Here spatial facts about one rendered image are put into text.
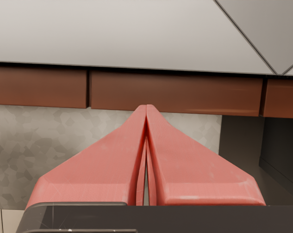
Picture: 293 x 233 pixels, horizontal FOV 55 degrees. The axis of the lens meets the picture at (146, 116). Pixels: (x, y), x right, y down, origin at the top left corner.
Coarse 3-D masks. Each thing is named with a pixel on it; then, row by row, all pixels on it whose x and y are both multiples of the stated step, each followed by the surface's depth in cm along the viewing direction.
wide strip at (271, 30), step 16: (224, 0) 24; (240, 0) 24; (256, 0) 24; (272, 0) 24; (288, 0) 24; (240, 16) 24; (256, 16) 24; (272, 16) 24; (288, 16) 24; (256, 32) 24; (272, 32) 24; (288, 32) 24; (256, 48) 24; (272, 48) 24; (288, 48) 24; (272, 64) 24; (288, 64) 24
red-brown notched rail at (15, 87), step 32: (0, 96) 29; (32, 96) 29; (64, 96) 29; (96, 96) 29; (128, 96) 29; (160, 96) 29; (192, 96) 29; (224, 96) 29; (256, 96) 29; (288, 96) 29
